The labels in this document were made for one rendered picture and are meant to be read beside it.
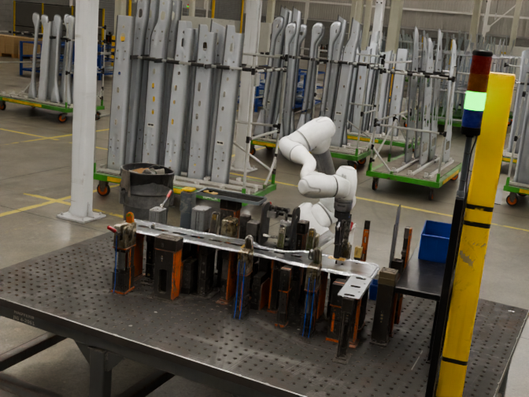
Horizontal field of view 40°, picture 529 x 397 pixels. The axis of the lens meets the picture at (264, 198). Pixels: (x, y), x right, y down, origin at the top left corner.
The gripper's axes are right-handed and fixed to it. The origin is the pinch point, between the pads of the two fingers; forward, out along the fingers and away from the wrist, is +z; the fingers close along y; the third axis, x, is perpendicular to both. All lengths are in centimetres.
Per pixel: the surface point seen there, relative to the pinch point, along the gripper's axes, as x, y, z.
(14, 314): -144, 54, 46
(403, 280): 34.4, 14.2, 3.5
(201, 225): -77, -12, 4
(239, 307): -40, 21, 31
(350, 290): 14.5, 32.5, 6.6
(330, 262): -2.8, 0.7, 6.6
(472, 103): 55, 67, -83
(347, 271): 7.6, 8.4, 6.6
